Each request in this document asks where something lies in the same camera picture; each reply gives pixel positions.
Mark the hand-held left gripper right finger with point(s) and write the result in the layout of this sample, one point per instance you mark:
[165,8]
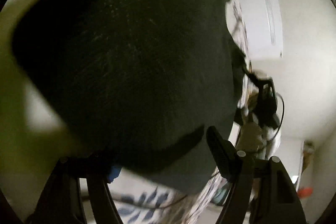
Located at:
[220,155]

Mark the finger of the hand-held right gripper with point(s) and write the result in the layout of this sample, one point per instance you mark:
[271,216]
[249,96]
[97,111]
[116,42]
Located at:
[253,77]

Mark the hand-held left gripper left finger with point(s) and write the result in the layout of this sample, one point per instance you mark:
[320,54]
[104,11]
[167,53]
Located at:
[114,173]

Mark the black grey striped sweater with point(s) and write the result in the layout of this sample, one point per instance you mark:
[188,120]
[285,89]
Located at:
[131,56]

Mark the orange object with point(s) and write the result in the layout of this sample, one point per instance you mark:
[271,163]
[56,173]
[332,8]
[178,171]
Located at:
[305,191]

